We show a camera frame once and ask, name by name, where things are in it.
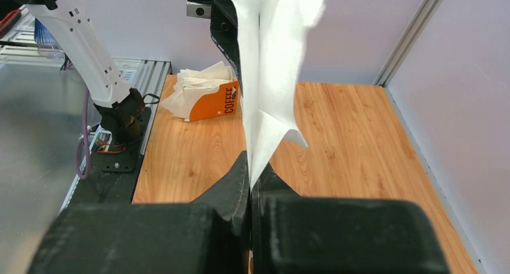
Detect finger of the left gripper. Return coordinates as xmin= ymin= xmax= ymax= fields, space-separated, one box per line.
xmin=210 ymin=0 xmax=242 ymax=85

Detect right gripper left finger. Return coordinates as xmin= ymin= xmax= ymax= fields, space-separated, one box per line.
xmin=28 ymin=151 xmax=250 ymax=273

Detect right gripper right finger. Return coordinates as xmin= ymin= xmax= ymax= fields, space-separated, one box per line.
xmin=251 ymin=166 xmax=450 ymax=273

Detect single white paper filter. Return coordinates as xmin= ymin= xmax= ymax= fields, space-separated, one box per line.
xmin=231 ymin=0 xmax=325 ymax=186

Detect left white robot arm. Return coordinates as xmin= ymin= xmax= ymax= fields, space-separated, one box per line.
xmin=13 ymin=0 xmax=146 ymax=144

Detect white paper coffee filters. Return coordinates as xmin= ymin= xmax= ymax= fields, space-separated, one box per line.
xmin=160 ymin=61 xmax=238 ymax=122

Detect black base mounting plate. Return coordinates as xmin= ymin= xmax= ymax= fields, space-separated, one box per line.
xmin=61 ymin=108 xmax=153 ymax=209

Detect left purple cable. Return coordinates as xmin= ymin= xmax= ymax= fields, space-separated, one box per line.
xmin=75 ymin=89 xmax=93 ymax=181

